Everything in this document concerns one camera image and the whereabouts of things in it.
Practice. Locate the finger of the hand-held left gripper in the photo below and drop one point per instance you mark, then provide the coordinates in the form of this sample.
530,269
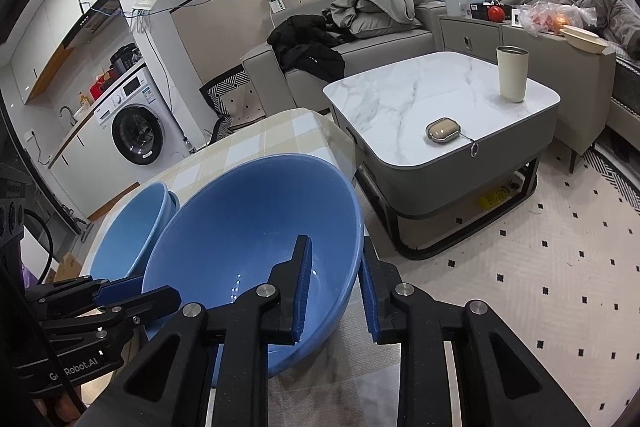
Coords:
120,288
155,299

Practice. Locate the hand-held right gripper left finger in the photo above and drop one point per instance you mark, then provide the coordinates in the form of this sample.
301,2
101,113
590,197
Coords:
303,294

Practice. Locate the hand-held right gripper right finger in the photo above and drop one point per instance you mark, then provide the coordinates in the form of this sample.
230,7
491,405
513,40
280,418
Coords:
370,304

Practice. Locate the large blue bowl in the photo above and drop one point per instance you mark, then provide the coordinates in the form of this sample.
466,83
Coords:
250,217

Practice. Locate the person's left hand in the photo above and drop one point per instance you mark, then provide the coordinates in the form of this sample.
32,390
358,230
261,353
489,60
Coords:
65,412

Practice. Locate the white kitchen counter cabinet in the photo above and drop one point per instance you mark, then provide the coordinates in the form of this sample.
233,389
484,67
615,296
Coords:
90,167

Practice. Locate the white dotted rug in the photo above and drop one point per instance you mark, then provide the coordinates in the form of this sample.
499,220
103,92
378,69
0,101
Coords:
525,282

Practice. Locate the white washing machine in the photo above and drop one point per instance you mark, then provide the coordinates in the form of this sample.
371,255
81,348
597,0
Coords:
135,132

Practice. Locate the clear plastic bottle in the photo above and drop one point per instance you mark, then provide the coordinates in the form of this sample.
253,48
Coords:
188,146

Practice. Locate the kitchen faucet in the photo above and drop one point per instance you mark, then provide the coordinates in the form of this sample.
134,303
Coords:
73,119

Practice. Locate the beige earbud case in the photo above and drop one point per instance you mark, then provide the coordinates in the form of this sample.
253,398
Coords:
442,130

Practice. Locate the yellow bottle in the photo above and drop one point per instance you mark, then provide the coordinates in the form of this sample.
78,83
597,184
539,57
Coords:
82,99

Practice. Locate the white dotted cushion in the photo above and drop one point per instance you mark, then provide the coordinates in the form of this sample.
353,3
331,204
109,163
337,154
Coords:
245,104

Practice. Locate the red box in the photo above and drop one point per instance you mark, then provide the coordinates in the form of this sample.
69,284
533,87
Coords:
102,87

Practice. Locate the marble coffee table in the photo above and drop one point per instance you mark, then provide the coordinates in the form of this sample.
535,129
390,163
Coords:
425,97

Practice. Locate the black patterned cushion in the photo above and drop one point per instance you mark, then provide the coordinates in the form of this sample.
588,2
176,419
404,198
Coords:
215,92

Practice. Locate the black rice cooker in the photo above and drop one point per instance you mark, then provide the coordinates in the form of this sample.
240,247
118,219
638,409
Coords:
122,59

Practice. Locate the black jacket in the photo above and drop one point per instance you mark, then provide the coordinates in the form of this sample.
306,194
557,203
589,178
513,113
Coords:
305,42

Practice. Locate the grey sofa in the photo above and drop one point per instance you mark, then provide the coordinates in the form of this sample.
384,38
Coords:
380,52

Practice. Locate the white upper cabinet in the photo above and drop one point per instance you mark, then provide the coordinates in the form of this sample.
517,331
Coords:
50,32

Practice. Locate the cream tumbler cup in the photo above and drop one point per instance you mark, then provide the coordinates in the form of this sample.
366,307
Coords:
512,77

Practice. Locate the range hood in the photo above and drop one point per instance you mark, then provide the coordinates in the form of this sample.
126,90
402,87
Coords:
97,19

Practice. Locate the white router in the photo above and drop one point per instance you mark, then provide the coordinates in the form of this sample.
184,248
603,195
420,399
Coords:
146,2

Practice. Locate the grey clothes pile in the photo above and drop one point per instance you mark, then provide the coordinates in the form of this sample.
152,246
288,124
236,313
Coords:
375,7

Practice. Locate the grey side cabinet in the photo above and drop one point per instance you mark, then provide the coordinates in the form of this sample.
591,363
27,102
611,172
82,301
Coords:
550,57

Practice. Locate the black box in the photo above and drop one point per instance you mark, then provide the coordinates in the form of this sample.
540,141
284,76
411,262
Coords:
477,11

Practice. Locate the red round fruit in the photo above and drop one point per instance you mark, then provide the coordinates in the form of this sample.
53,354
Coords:
495,13

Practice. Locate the small white box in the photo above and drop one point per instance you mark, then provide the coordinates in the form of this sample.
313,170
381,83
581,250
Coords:
515,18

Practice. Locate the clear plastic bag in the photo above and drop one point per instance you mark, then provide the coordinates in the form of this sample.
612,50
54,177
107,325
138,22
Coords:
540,19

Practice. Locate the beige takeout container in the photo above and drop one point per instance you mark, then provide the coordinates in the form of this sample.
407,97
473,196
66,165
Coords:
582,39

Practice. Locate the grey cloth heap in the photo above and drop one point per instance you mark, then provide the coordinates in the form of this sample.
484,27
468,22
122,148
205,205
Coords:
610,7

